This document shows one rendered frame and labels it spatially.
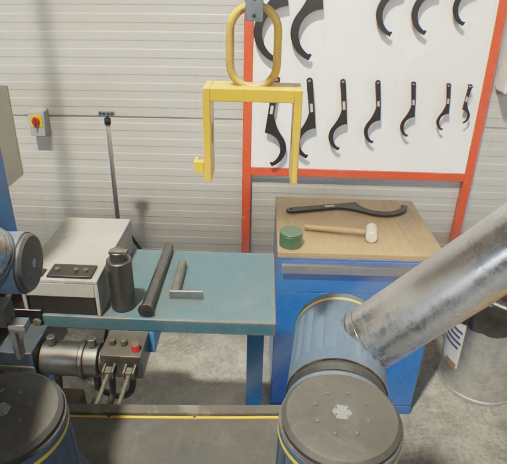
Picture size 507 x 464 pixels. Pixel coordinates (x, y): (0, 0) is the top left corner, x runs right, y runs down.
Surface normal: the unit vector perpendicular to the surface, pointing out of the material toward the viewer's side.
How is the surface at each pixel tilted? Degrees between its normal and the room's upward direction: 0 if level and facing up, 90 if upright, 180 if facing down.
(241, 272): 0
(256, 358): 90
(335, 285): 90
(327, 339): 17
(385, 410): 6
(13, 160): 90
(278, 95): 90
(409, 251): 0
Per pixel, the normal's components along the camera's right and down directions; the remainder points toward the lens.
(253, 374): -0.03, 0.44
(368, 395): 0.11, -0.92
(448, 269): -0.68, -0.30
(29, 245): 0.99, -0.10
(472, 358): -0.69, 0.35
